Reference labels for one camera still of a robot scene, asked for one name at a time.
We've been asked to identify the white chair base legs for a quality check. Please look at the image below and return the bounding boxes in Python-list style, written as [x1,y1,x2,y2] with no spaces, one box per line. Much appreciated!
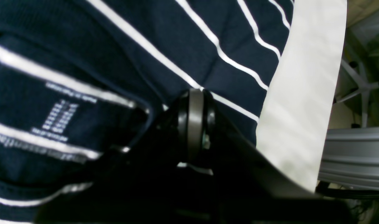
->
[333,59,379,128]

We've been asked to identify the grey aluminium frame rail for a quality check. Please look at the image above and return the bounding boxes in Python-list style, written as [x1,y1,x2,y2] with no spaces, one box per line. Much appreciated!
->
[318,127,379,190]

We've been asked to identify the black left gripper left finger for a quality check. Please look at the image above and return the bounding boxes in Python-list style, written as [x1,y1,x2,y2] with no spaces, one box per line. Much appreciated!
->
[35,88,205,224]

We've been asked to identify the navy white striped T-shirt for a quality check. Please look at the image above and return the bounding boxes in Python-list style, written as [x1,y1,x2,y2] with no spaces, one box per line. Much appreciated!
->
[0,0,295,224]

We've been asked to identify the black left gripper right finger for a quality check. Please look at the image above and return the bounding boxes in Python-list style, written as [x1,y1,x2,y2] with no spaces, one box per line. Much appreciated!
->
[203,91,352,224]

